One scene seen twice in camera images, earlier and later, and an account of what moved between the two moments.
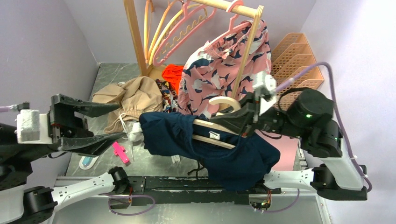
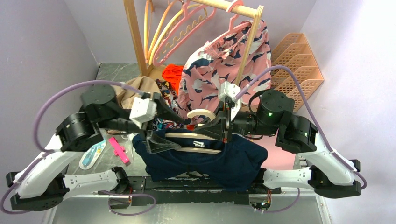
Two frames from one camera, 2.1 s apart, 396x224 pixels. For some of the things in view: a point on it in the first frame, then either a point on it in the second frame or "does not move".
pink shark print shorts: [213, 71] does not move
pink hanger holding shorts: [231, 30] does not move
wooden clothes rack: [154, 70] does not move
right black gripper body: [246, 123] -> [224, 122]
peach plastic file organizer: [292, 56] does not move
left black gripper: [70, 129] -> [154, 144]
